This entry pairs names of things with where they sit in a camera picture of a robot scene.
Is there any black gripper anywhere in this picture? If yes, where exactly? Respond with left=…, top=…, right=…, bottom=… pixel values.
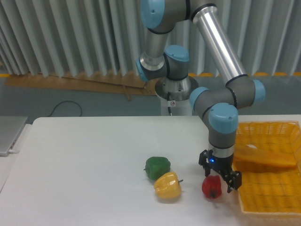
left=198, top=149, right=242, bottom=193

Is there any red bell pepper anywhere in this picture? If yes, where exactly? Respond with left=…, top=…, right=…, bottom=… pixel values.
left=202, top=175, right=222, bottom=199

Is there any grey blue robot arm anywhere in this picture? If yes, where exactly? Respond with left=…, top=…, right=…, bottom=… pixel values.
left=136, top=0, right=265, bottom=191

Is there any yellow woven basket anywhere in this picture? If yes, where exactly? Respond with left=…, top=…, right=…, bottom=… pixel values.
left=233, top=121, right=301, bottom=215

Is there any orange baguette bread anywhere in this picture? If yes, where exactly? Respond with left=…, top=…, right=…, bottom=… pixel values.
left=234, top=144, right=297, bottom=168

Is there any yellow bell pepper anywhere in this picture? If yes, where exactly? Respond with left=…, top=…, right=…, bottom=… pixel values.
left=153, top=172, right=182, bottom=199

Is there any green bell pepper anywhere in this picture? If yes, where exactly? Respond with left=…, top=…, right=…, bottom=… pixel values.
left=144, top=156, right=171, bottom=181

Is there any brown cardboard sheet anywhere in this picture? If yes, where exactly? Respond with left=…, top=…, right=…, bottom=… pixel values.
left=5, top=69, right=156, bottom=100

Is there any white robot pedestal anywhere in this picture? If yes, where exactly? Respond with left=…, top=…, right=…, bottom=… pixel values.
left=155, top=76, right=198, bottom=116

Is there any black floor cable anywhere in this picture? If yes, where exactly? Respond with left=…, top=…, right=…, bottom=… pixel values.
left=47, top=100, right=83, bottom=117

